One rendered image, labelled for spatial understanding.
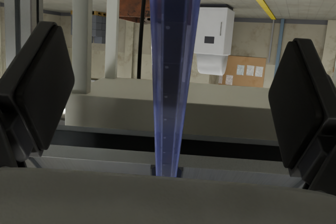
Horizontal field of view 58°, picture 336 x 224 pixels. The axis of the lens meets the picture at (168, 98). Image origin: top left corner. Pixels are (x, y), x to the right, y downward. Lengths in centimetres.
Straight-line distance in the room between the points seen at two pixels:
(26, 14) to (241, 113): 40
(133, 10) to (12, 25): 278
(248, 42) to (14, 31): 905
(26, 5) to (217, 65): 643
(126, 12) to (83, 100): 270
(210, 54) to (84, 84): 617
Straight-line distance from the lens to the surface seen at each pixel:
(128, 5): 327
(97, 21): 1064
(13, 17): 50
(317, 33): 934
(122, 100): 59
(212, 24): 673
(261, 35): 938
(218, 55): 674
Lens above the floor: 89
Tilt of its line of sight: 10 degrees up
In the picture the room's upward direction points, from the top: 176 degrees counter-clockwise
